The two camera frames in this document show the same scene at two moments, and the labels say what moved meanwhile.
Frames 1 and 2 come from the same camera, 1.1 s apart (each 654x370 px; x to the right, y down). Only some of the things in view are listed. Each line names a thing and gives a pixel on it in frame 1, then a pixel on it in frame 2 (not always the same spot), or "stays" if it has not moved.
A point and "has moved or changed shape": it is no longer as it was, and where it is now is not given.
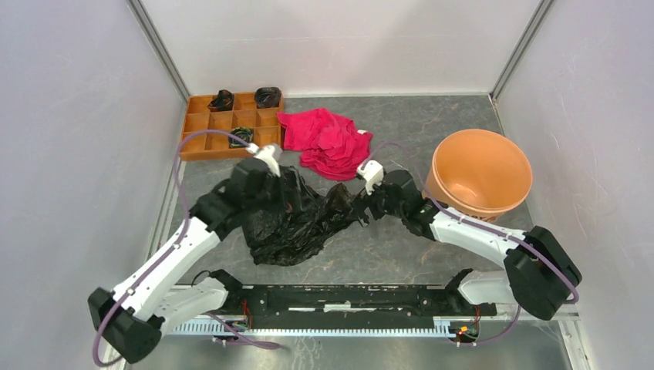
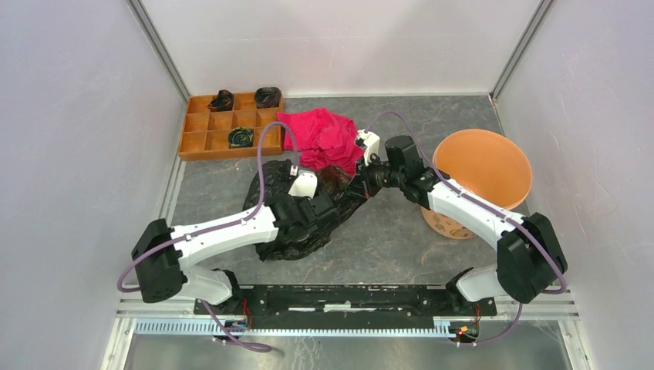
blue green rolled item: (243, 132) stays
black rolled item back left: (223, 102) stays
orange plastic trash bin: (479, 173) stays
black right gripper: (361, 203) to (365, 175)
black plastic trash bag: (295, 230) has moved or changed shape
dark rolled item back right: (268, 97) stays
